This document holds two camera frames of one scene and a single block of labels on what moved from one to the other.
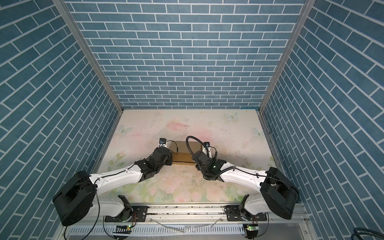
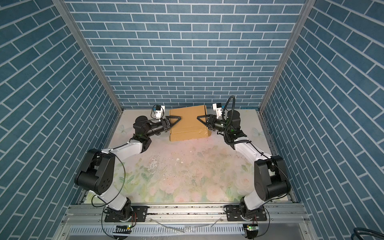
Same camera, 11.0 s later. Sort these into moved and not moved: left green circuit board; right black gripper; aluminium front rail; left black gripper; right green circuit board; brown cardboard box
Moved: brown cardboard box; right black gripper; left black gripper
Not moved: right green circuit board; aluminium front rail; left green circuit board
